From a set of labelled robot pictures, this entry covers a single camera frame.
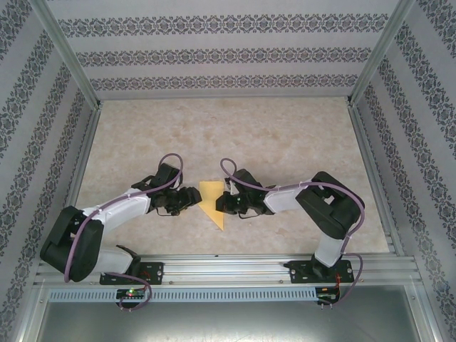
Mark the yellow paper sheet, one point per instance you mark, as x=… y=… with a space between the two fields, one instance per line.
x=210 y=199

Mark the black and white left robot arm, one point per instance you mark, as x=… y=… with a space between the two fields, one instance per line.
x=121 y=208

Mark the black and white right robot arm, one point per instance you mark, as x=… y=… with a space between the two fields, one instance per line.
x=285 y=199

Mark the grey sheet metal panel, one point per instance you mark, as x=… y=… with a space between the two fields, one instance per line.
x=228 y=324

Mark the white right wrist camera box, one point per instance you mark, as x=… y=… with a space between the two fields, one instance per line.
x=229 y=187

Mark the long aluminium mounting rail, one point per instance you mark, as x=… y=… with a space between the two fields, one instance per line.
x=228 y=270

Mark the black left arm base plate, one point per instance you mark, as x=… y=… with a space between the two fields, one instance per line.
x=153 y=272

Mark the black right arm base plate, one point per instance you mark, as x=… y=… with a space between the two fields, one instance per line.
x=301 y=272

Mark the aluminium table side rail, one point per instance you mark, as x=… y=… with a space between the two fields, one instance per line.
x=374 y=171
x=80 y=167

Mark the aluminium frame post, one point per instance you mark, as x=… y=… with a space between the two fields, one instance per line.
x=71 y=60
x=381 y=53

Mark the short aluminium frame bar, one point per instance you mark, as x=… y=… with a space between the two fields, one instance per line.
x=425 y=317
x=30 y=317

